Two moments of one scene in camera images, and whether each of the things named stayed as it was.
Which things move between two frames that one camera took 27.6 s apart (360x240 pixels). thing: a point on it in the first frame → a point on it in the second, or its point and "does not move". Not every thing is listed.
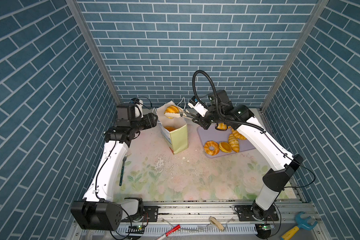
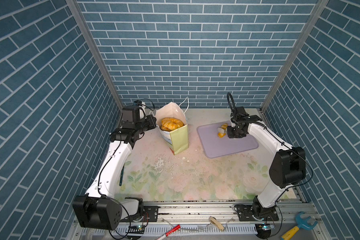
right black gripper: x=200 y=120 → x=229 y=134
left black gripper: x=149 y=121 does not move
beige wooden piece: x=213 y=220 does not move
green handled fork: x=122 y=170 does not move
